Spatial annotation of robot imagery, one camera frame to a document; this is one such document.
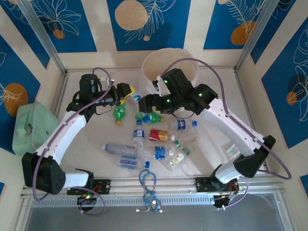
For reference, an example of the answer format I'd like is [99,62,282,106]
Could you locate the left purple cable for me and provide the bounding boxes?
[32,67,114,216]

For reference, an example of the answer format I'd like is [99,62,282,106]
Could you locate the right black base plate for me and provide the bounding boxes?
[194,177,217,193]

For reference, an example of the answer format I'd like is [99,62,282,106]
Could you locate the green soda bottle yellow cap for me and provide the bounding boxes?
[113,103,128,126]

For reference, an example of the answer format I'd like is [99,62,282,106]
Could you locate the Pepsi bottle blue label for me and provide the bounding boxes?
[167,118,198,132]

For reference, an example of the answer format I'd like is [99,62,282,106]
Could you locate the crushed green plastic bottle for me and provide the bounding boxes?
[134,112,166,124]

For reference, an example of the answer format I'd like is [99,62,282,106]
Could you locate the clear bottle red blue stripes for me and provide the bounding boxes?
[127,90,143,104]

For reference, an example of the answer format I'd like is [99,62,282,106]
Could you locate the slotted grey cable duct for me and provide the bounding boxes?
[31,195,215,208]

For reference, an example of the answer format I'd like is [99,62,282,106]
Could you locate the thin black cable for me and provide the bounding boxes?
[95,107,114,116]
[176,111,194,119]

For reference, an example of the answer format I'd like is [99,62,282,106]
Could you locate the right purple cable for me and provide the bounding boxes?
[165,57,292,212]

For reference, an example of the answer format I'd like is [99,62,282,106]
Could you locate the clear plastic tray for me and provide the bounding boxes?
[226,143,242,161]

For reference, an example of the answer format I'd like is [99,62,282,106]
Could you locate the mint green plastic container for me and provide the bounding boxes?
[12,102,60,156]

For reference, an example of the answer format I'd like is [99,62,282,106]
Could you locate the aluminium extrusion rail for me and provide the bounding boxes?
[20,177,284,200]

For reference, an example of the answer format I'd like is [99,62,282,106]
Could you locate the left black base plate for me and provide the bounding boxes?
[66,179,111,195]

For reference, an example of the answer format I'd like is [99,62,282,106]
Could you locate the blue stethoscope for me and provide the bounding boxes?
[136,169,163,214]

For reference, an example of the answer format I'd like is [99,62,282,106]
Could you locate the red orange label bottle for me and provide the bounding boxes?
[149,129,176,142]

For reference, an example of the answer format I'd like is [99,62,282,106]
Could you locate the lemon label bottle green cap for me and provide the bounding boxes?
[167,147,191,172]

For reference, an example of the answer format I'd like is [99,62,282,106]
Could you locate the clear bottle blue label blue cap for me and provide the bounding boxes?
[133,119,146,148]

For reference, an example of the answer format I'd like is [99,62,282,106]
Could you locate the blue label bottle white cap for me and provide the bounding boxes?
[137,146,175,161]

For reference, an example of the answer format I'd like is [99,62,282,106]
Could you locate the white waste bin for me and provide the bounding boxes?
[139,47,200,116]

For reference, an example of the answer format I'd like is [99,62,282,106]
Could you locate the purple tinted clear bottle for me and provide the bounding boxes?
[102,142,138,156]

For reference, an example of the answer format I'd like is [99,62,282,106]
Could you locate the purple cable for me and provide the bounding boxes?
[32,67,114,216]
[165,57,292,212]

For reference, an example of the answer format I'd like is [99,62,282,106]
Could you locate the long blue label bottle blue cap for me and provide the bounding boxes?
[116,155,151,170]

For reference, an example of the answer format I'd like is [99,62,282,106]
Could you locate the aluminium frame post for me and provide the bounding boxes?
[18,0,67,74]
[234,0,282,74]

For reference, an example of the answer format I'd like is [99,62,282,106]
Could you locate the grey metal panel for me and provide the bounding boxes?
[24,206,284,231]

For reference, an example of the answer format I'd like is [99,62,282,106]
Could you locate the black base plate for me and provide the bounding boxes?
[66,179,111,195]
[194,177,217,193]

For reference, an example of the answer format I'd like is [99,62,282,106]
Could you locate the arm base wiring bundle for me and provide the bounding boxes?
[213,190,240,210]
[76,192,98,205]

